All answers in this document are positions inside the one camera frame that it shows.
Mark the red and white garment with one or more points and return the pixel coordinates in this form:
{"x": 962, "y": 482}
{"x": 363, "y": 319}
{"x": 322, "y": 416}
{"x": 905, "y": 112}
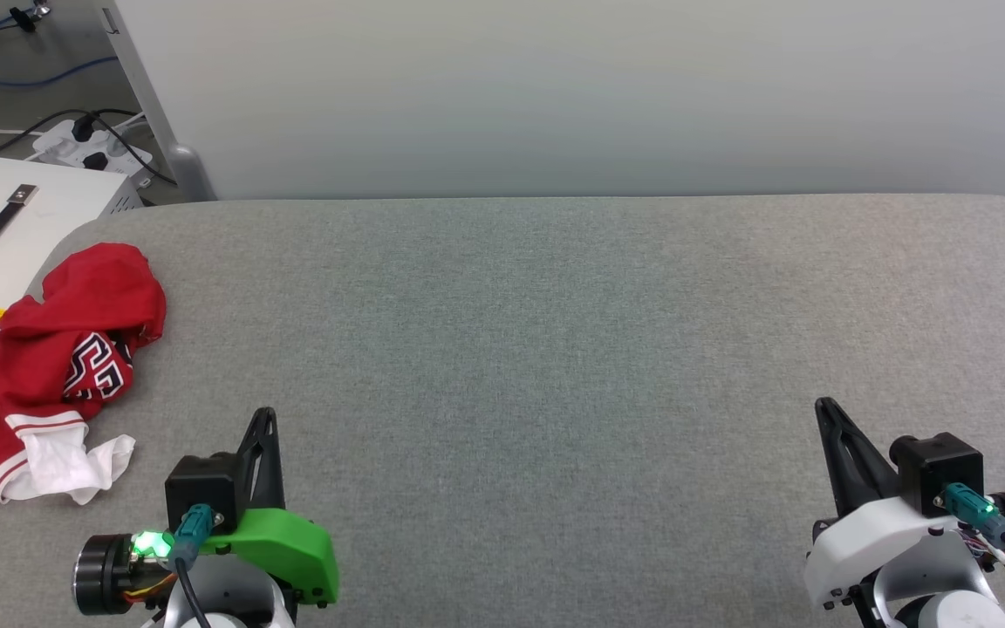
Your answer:
{"x": 49, "y": 349}

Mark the grey fabric sofa cushion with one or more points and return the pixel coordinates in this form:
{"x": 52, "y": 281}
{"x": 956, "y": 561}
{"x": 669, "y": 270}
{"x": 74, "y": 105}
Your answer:
{"x": 555, "y": 392}

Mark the white power strip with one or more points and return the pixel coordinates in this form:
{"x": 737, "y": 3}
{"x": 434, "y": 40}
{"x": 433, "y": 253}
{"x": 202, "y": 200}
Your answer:
{"x": 56, "y": 148}

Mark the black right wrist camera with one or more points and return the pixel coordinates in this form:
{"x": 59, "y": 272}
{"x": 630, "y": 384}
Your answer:
{"x": 934, "y": 467}

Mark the teal left camera connector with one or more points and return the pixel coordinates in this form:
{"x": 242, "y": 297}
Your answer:
{"x": 193, "y": 532}

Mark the black left gripper motor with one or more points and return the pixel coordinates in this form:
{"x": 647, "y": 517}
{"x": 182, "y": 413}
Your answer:
{"x": 101, "y": 574}

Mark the teal camera connector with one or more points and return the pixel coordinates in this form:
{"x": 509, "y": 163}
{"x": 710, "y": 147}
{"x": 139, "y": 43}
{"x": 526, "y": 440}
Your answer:
{"x": 193, "y": 532}
{"x": 969, "y": 506}

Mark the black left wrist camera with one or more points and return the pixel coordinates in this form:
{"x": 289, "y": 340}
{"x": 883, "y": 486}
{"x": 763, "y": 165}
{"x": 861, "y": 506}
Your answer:
{"x": 201, "y": 484}

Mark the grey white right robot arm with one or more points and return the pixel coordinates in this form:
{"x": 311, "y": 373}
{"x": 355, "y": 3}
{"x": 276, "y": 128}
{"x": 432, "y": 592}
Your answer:
{"x": 947, "y": 606}

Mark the teal right camera connector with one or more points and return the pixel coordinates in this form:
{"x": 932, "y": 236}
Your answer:
{"x": 969, "y": 506}

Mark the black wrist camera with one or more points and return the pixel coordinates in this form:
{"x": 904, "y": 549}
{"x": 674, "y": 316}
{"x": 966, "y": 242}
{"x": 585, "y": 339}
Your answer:
{"x": 934, "y": 467}
{"x": 201, "y": 484}

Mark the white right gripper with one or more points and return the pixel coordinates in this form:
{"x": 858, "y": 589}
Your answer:
{"x": 869, "y": 541}

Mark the grey metal table leg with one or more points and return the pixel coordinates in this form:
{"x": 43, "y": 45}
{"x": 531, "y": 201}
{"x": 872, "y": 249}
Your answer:
{"x": 153, "y": 105}

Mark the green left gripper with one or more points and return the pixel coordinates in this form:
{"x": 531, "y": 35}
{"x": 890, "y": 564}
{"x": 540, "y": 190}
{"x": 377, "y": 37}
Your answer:
{"x": 289, "y": 545}

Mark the white equipment box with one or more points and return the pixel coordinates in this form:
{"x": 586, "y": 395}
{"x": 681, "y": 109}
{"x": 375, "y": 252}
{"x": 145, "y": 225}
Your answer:
{"x": 75, "y": 192}

